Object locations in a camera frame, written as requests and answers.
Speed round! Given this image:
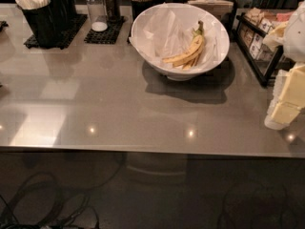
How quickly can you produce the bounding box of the white ceramic bowl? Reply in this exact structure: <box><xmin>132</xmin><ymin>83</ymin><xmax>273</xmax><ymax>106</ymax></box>
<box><xmin>130</xmin><ymin>2</ymin><xmax>231</xmax><ymax>82</ymax></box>

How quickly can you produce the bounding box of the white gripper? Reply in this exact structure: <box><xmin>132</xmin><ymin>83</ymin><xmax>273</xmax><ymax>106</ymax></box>
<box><xmin>273</xmin><ymin>1</ymin><xmax>305</xmax><ymax>109</ymax></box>

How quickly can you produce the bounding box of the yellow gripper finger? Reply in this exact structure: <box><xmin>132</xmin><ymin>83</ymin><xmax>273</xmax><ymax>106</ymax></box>
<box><xmin>264</xmin><ymin>100</ymin><xmax>301</xmax><ymax>130</ymax></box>

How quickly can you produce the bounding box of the clear salt shaker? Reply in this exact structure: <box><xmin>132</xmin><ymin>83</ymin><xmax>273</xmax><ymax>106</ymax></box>
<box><xmin>86</xmin><ymin>0</ymin><xmax>108</xmax><ymax>32</ymax></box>

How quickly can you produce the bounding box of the small black rubber mat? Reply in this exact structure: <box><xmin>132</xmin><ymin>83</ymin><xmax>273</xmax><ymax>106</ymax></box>
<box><xmin>84</xmin><ymin>17</ymin><xmax>125</xmax><ymax>45</ymax></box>

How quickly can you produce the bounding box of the dark pepper shaker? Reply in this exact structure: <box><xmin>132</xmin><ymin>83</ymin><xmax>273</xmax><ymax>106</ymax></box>
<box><xmin>104</xmin><ymin>0</ymin><xmax>121</xmax><ymax>22</ymax></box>

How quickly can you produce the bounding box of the yellow banana bunch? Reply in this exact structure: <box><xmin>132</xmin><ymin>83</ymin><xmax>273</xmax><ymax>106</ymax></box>
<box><xmin>162</xmin><ymin>20</ymin><xmax>204</xmax><ymax>67</ymax></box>

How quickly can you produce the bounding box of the white paper bowl liner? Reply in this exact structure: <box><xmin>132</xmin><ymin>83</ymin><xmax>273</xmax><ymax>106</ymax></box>
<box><xmin>128</xmin><ymin>3</ymin><xmax>227</xmax><ymax>72</ymax></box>

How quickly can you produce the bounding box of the black condiment packet rack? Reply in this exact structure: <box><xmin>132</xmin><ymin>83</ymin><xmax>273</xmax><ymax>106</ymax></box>
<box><xmin>232</xmin><ymin>10</ymin><xmax>292</xmax><ymax>87</ymax></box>

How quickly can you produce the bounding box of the front black cutlery holder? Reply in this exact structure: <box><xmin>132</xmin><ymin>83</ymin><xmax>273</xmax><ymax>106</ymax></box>
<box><xmin>15</xmin><ymin>0</ymin><xmax>56</xmax><ymax>48</ymax></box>

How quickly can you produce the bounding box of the large black rubber mat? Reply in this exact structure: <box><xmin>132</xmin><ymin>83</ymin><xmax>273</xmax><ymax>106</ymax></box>
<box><xmin>24</xmin><ymin>14</ymin><xmax>88</xmax><ymax>50</ymax></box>

